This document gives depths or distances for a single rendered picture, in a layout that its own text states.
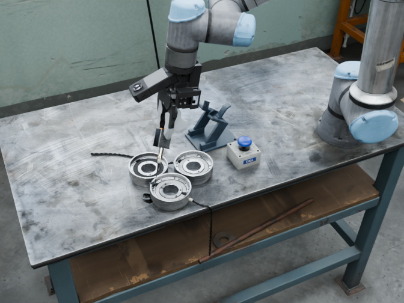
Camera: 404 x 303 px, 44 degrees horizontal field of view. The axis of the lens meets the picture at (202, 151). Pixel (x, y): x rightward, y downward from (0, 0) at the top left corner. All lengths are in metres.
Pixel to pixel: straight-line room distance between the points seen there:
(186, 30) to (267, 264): 1.31
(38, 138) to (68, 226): 0.37
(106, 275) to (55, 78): 1.69
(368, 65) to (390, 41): 0.08
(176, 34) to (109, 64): 1.88
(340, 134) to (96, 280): 0.81
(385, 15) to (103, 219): 0.81
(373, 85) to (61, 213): 0.83
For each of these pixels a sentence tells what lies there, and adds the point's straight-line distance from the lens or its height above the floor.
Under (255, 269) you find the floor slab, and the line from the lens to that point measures 2.17.
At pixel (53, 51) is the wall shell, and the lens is 2.87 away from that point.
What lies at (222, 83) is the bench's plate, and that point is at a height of 0.80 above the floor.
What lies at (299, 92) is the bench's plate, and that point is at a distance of 1.73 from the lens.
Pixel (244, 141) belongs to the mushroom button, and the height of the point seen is 0.87.
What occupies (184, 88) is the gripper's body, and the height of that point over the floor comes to 1.06.
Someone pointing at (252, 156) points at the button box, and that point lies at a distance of 1.37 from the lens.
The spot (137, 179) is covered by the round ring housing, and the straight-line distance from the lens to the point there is 1.31.
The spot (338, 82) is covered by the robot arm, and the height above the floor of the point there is 0.99.
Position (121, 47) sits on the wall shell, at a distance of 2.97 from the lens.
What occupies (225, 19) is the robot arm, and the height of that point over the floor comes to 1.24.
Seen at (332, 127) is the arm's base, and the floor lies 0.85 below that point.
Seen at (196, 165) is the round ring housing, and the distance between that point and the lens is 1.37.
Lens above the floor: 1.72
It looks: 40 degrees down
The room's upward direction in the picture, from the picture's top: 2 degrees clockwise
